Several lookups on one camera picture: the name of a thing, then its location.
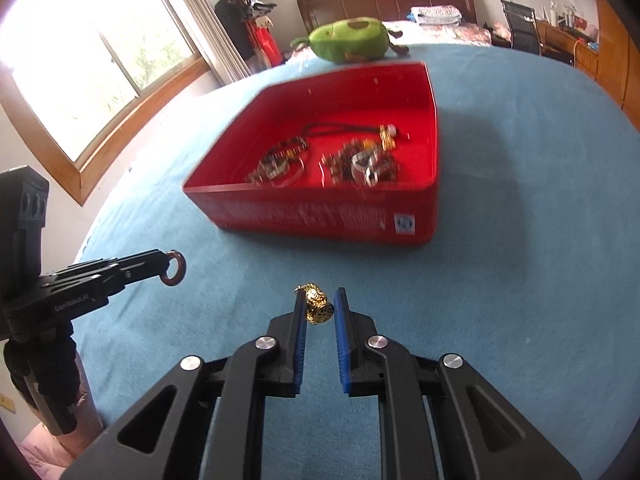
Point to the black office chair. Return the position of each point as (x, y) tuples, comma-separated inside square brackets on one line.
[(522, 25)]

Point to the wooden wardrobe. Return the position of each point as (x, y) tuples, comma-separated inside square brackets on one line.
[(620, 60)]

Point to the wooden desk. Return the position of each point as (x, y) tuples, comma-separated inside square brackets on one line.
[(565, 42)]

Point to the pink floral bedding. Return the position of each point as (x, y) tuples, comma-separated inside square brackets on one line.
[(465, 34)]

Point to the folded patterned blanket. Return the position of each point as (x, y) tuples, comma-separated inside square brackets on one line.
[(437, 15)]

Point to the red bag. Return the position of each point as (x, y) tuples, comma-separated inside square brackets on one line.
[(265, 45)]

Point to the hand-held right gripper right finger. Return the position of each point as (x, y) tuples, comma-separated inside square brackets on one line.
[(341, 345)]

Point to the coat rack with dark clothes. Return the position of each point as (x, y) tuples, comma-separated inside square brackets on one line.
[(237, 20)]

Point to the wooden framed window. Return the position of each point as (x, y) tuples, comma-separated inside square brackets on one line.
[(100, 60)]

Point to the silver bangle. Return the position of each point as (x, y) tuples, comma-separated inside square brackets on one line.
[(296, 176)]

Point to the gold bead charm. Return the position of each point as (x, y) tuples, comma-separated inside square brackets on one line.
[(317, 307)]

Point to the pink bed sheet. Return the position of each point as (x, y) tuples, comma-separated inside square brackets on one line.
[(45, 455)]

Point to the beige wall socket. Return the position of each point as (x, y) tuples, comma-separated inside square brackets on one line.
[(6, 404)]

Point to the person's left hand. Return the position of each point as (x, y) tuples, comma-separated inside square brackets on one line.
[(45, 380)]

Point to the red tin box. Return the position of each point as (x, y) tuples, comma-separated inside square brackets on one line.
[(310, 215)]

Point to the beige striped curtain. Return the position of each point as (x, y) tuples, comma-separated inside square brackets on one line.
[(210, 20)]

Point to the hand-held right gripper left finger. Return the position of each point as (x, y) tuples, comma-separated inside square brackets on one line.
[(300, 345)]

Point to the green plush toy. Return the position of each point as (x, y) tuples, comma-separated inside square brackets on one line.
[(350, 40)]

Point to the dark wooden headboard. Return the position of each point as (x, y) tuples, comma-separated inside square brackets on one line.
[(360, 2)]

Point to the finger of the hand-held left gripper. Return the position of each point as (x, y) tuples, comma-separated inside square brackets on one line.
[(130, 270)]

